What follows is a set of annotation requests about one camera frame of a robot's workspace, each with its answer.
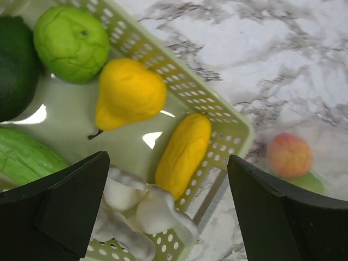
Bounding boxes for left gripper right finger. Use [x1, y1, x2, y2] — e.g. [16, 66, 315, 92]
[227, 155, 347, 261]

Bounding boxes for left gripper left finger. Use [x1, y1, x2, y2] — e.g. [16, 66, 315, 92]
[1, 151, 110, 260]

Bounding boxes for green cabbage toy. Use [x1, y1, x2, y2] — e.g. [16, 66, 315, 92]
[287, 172, 325, 195]

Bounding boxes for orange peach toy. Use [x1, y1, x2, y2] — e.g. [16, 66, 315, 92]
[266, 133, 314, 178]

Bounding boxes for yellow pear toy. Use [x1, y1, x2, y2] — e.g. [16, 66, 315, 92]
[88, 58, 167, 140]

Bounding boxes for clear zip top bag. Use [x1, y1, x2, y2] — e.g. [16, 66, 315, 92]
[257, 120, 347, 200]

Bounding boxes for pale green perforated basket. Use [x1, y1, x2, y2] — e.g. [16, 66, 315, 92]
[0, 0, 256, 261]

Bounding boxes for yellow corn toy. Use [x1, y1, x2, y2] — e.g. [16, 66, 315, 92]
[155, 113, 212, 201]

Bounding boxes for dark green avocado toy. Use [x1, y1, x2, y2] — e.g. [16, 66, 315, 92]
[1, 16, 41, 122]

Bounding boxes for bright green citrus toy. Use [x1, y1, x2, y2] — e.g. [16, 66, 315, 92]
[33, 6, 110, 83]

